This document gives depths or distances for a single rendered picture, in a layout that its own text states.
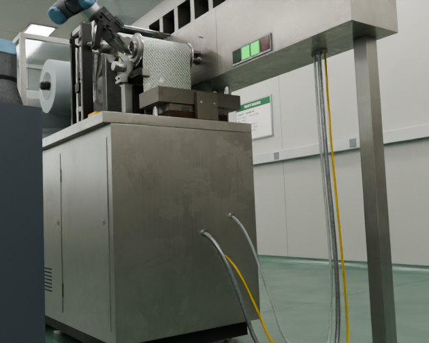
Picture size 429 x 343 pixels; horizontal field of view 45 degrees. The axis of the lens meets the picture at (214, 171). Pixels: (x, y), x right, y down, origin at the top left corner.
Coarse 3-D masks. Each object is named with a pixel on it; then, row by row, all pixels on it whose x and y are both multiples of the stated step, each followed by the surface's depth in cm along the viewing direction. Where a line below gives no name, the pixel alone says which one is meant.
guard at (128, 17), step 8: (104, 0) 298; (112, 0) 294; (120, 0) 291; (128, 0) 287; (136, 0) 284; (144, 0) 280; (152, 0) 277; (160, 0) 274; (112, 8) 301; (120, 8) 297; (128, 8) 293; (136, 8) 290; (144, 8) 286; (152, 8) 283; (120, 16) 304; (128, 16) 300; (136, 16) 296; (128, 24) 307
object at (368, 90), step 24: (360, 48) 183; (360, 72) 183; (360, 96) 183; (360, 120) 183; (360, 144) 183; (384, 168) 180; (384, 192) 179; (384, 216) 178; (384, 240) 177; (384, 264) 176; (384, 288) 174; (384, 312) 174; (384, 336) 173
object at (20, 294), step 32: (0, 128) 156; (32, 128) 164; (0, 160) 155; (32, 160) 163; (0, 192) 154; (32, 192) 162; (0, 224) 154; (32, 224) 161; (0, 256) 153; (32, 256) 160; (0, 288) 152; (32, 288) 159; (0, 320) 151; (32, 320) 158
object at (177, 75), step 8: (144, 56) 217; (144, 64) 217; (152, 64) 219; (160, 64) 221; (168, 64) 223; (176, 64) 226; (184, 64) 228; (152, 72) 218; (160, 72) 221; (168, 72) 223; (176, 72) 225; (184, 72) 228; (144, 80) 216; (152, 80) 218; (168, 80) 223; (176, 80) 225; (184, 80) 227; (144, 88) 216; (184, 88) 227
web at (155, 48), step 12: (144, 48) 217; (156, 48) 221; (168, 48) 224; (180, 48) 228; (120, 60) 237; (168, 60) 224; (180, 60) 227; (108, 72) 249; (108, 84) 248; (132, 84) 229; (108, 96) 247; (120, 96) 251; (108, 108) 247; (120, 108) 250
